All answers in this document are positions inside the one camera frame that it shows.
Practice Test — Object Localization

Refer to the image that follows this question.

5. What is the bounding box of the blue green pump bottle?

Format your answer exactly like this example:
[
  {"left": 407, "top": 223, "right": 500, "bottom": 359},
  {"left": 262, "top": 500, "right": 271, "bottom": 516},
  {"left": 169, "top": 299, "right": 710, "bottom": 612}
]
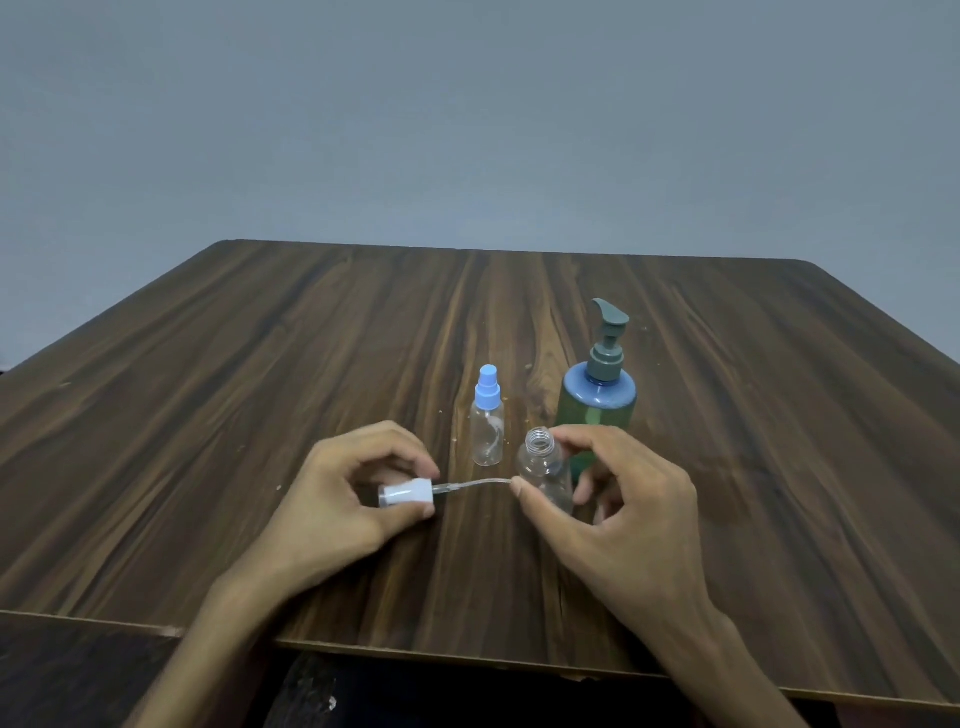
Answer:
[{"left": 554, "top": 298, "right": 639, "bottom": 481}]

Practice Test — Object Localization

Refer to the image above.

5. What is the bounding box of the white spray cap with tube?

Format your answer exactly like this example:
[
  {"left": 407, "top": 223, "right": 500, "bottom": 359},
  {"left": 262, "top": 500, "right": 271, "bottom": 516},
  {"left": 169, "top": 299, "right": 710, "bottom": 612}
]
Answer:
[{"left": 377, "top": 476, "right": 515, "bottom": 510}]

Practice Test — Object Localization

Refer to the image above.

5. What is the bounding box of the person's right hand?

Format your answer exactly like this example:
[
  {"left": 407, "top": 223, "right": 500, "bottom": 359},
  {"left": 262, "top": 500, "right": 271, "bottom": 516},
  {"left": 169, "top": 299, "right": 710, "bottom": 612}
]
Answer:
[{"left": 509, "top": 424, "right": 721, "bottom": 646}]

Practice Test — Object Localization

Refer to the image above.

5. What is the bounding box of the clear small bottle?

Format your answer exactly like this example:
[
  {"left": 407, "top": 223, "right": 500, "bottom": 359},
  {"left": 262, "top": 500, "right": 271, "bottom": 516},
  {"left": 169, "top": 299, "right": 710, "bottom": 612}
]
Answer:
[{"left": 514, "top": 426, "right": 576, "bottom": 516}]

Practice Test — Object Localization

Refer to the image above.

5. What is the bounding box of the blue-capped small spray bottle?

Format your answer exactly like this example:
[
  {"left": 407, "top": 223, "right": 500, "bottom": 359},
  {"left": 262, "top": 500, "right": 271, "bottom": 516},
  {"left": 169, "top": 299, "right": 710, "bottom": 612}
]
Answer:
[{"left": 470, "top": 364, "right": 506, "bottom": 469}]

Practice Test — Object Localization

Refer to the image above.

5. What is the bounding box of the person's left hand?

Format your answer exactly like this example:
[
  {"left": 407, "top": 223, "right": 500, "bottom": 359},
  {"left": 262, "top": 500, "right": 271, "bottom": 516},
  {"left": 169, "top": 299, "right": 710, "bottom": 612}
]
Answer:
[{"left": 217, "top": 419, "right": 442, "bottom": 624}]

